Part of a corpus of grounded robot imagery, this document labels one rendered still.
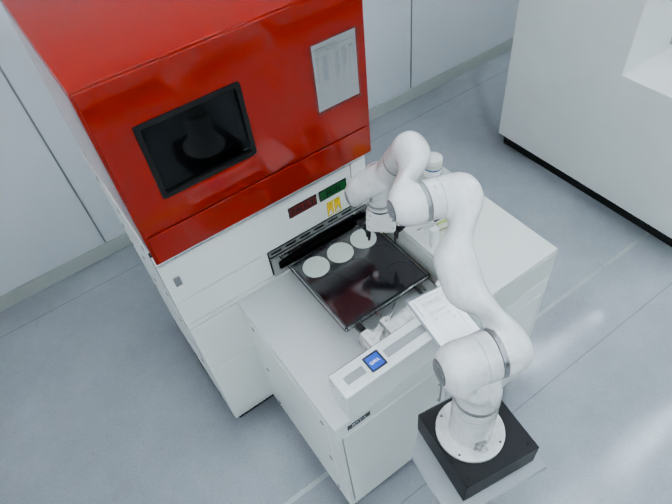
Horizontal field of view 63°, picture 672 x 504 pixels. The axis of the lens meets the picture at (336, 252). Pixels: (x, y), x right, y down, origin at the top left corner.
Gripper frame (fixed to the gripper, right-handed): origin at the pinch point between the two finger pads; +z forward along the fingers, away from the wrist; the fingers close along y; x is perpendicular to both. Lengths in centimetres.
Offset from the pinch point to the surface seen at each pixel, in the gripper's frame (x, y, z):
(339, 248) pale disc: 2.6, -16.8, 11.0
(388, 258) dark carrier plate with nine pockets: -0.7, 1.9, 11.2
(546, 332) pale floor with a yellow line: 31, 75, 103
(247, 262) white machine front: -13.7, -46.3, 1.9
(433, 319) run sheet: -30.3, 19.3, 3.6
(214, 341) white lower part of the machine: -30, -62, 32
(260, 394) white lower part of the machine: -25, -57, 85
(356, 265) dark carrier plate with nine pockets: -5.0, -9.3, 11.0
